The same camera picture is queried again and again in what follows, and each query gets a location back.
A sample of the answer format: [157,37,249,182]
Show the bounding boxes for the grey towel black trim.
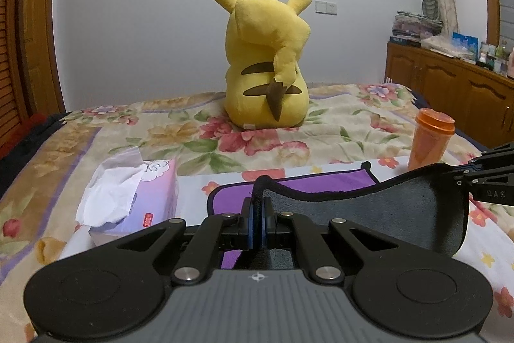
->
[252,163,469,256]

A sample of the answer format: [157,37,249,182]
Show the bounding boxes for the orange plastic cup with lid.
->
[408,108,456,171]

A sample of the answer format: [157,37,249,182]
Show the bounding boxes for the wooden sideboard cabinet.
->
[385,43,513,148]

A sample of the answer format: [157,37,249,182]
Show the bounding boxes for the purple tissue box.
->
[76,147,178,246]

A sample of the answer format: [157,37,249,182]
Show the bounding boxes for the small bottles on cabinet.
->
[476,40,513,79]

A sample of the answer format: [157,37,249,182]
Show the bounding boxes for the blue picture box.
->
[451,31,479,62]

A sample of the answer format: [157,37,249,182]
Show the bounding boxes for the purple towel black trim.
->
[206,161,384,270]

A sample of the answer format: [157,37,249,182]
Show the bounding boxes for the stack of folded fabrics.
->
[392,10,443,40]

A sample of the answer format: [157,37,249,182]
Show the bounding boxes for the yellow Pikachu plush toy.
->
[214,0,312,130]

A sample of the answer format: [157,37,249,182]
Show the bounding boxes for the wooden door frame left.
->
[1,0,65,148]

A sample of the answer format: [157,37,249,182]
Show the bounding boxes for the white wall switch plate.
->
[315,1,337,16]

